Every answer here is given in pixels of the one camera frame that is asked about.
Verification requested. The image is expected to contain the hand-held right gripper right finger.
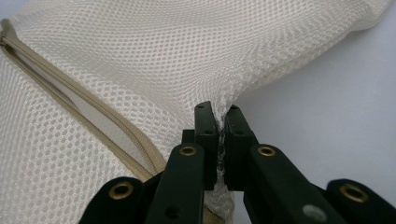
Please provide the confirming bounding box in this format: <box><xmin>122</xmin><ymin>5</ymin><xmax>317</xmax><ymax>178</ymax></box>
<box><xmin>223</xmin><ymin>105</ymin><xmax>260</xmax><ymax>192</ymax></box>

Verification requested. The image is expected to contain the cream mesh laundry bag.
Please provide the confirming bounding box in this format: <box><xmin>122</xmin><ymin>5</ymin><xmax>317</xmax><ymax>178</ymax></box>
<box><xmin>0</xmin><ymin>0</ymin><xmax>393</xmax><ymax>224</ymax></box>

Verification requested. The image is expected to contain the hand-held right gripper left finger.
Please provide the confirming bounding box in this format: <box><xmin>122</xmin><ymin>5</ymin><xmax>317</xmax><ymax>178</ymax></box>
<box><xmin>181</xmin><ymin>101</ymin><xmax>219</xmax><ymax>191</ymax></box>

